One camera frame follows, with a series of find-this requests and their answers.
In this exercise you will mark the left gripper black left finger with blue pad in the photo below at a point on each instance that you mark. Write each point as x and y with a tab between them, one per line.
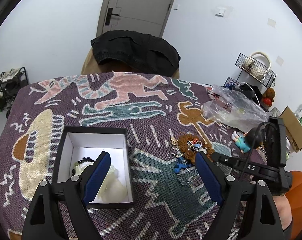
44	219

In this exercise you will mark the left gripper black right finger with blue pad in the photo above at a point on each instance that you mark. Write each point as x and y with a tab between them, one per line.
260	220

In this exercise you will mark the blue red charm bundle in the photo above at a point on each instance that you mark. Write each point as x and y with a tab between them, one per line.
181	164

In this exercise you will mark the brown plush keychain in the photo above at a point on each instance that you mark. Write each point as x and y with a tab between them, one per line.
190	145

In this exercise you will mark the black jewelry box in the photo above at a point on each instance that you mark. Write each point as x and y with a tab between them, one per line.
79	147

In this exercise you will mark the cardboard box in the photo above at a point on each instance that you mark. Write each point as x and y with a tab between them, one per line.
293	129

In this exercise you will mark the black-haired doll figure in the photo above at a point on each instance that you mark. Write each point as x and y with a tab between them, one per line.
246	142

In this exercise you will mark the clear plastic bag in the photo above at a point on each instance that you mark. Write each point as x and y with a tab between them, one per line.
233	108

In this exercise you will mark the red brown teddy bear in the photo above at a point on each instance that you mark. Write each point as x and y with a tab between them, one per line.
268	97

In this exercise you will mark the patterned woven blanket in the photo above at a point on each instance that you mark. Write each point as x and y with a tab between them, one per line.
153	110

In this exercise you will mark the black shoe rack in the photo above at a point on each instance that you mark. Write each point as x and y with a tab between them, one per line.
11	82

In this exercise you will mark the black jacket on chair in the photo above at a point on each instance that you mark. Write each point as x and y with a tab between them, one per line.
143	52

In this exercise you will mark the grey door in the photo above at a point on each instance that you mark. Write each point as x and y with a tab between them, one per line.
143	16

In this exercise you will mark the wire wall basket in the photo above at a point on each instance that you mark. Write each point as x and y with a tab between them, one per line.
256	69

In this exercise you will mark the white light switch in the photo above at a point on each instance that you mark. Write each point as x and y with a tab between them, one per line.
220	11

